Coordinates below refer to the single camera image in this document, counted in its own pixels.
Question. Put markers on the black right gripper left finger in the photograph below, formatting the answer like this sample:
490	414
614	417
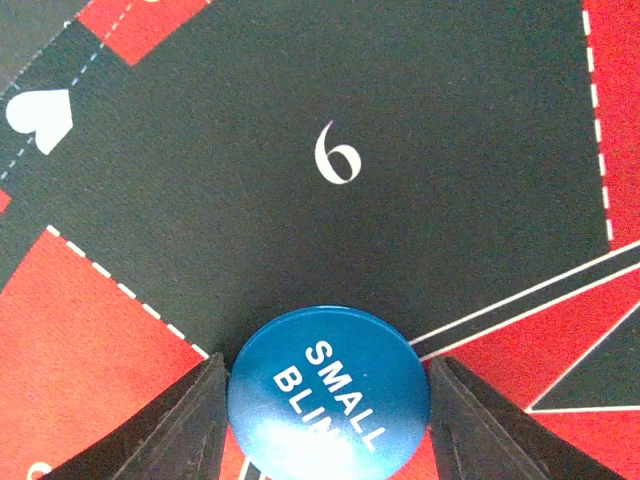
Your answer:
178	435

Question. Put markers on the blue small blind button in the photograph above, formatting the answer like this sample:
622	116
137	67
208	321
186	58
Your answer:
328	392

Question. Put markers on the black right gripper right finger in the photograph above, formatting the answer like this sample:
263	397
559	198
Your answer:
477	433

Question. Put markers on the round red black poker mat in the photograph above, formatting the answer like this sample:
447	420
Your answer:
177	174

